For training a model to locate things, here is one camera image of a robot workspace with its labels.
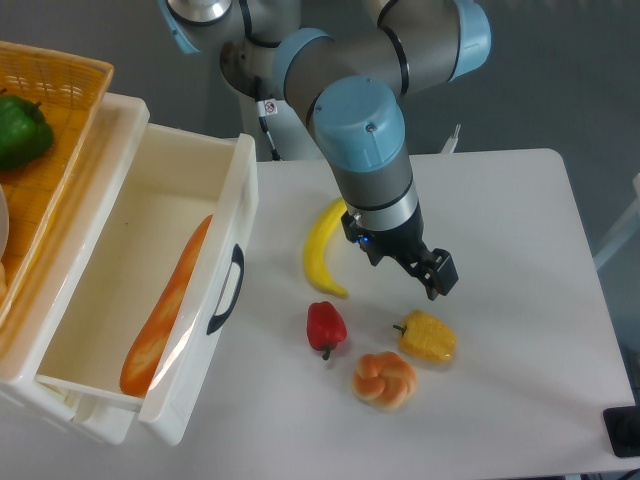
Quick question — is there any black top drawer handle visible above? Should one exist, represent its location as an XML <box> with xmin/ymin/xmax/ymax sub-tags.
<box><xmin>206</xmin><ymin>244</ymin><xmax>245</xmax><ymax>336</ymax></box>

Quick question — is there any white clip behind table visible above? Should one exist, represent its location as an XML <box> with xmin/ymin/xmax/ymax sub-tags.
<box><xmin>440</xmin><ymin>123</ymin><xmax>461</xmax><ymax>154</ymax></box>

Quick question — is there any yellow bell pepper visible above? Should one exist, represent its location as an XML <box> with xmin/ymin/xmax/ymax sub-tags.
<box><xmin>393</xmin><ymin>310</ymin><xmax>457</xmax><ymax>363</ymax></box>

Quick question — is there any yellow woven basket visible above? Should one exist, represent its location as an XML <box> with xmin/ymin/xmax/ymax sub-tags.
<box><xmin>1</xmin><ymin>41</ymin><xmax>114</xmax><ymax>323</ymax></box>

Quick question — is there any black device at table edge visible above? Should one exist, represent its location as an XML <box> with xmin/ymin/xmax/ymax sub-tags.
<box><xmin>603</xmin><ymin>406</ymin><xmax>639</xmax><ymax>458</ymax></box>

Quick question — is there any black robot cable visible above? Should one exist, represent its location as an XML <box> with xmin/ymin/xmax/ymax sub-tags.
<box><xmin>254</xmin><ymin>74</ymin><xmax>284</xmax><ymax>162</ymax></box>

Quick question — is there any orange baguette bread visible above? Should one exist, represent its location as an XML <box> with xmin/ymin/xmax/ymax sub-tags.
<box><xmin>119</xmin><ymin>215</ymin><xmax>213</xmax><ymax>398</ymax></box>

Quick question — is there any yellow banana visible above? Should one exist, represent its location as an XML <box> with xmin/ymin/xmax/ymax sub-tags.
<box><xmin>302</xmin><ymin>198</ymin><xmax>348</xmax><ymax>298</ymax></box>

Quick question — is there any white drawer cabinet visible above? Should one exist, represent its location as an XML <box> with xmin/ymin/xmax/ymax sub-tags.
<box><xmin>1</xmin><ymin>93</ymin><xmax>150</xmax><ymax>445</ymax></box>

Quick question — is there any round knotted bread roll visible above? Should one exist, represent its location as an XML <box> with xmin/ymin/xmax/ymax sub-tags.
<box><xmin>351</xmin><ymin>351</ymin><xmax>418</xmax><ymax>411</ymax></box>

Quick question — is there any white drawer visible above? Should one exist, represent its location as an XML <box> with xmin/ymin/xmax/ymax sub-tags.
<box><xmin>35</xmin><ymin>122</ymin><xmax>260</xmax><ymax>448</ymax></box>

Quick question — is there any green bell pepper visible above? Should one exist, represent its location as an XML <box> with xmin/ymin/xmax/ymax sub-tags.
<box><xmin>1</xmin><ymin>90</ymin><xmax>54</xmax><ymax>171</ymax></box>

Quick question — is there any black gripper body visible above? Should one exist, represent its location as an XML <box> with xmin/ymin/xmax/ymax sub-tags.
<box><xmin>341</xmin><ymin>208</ymin><xmax>431</xmax><ymax>267</ymax></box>

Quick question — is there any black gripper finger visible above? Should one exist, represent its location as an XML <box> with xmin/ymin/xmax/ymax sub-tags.
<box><xmin>399</xmin><ymin>247</ymin><xmax>459</xmax><ymax>301</ymax></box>

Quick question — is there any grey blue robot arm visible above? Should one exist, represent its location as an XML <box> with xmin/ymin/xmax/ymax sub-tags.
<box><xmin>159</xmin><ymin>1</ymin><xmax>492</xmax><ymax>299</ymax></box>

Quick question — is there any red bell pepper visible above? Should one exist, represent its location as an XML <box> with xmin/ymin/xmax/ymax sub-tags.
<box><xmin>306</xmin><ymin>301</ymin><xmax>347</xmax><ymax>361</ymax></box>

